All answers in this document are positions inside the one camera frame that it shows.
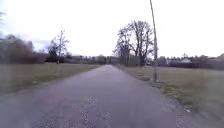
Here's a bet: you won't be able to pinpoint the grey asphalt path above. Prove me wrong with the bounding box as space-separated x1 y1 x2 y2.
0 64 224 128

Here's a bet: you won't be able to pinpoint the group of large bare trees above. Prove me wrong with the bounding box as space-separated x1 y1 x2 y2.
112 19 155 67

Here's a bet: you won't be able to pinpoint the tall thin pole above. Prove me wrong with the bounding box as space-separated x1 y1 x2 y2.
148 0 159 82

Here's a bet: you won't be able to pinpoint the bare tree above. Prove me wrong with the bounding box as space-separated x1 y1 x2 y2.
47 28 70 64

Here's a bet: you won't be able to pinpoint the distant row of trees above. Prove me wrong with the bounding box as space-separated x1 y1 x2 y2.
156 52 224 71

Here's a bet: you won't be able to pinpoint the grass field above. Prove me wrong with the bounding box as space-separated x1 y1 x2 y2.
114 64 224 122
0 62 102 96

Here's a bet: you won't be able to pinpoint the dark bushes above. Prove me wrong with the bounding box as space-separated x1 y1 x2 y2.
0 34 49 65

